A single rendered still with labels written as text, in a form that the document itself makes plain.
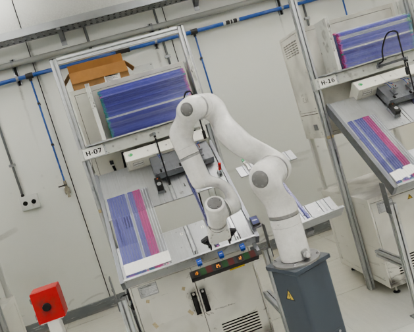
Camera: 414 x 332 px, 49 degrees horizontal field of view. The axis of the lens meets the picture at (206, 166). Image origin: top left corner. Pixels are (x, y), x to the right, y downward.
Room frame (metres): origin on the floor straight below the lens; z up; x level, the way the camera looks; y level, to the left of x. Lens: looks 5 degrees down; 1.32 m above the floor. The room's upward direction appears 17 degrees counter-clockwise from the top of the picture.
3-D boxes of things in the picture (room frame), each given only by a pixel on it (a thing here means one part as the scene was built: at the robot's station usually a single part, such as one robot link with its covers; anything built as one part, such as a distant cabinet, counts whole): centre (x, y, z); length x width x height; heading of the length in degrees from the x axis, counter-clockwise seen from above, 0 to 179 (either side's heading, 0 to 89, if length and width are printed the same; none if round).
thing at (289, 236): (1.76, -0.23, 0.79); 0.19 x 0.19 x 0.18
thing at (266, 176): (1.73, -0.22, 1.00); 0.19 x 0.12 x 0.24; 149
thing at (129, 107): (2.66, 0.22, 1.52); 0.51 x 0.13 x 0.27; 99
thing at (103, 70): (2.94, 0.37, 1.82); 0.68 x 0.30 x 0.20; 99
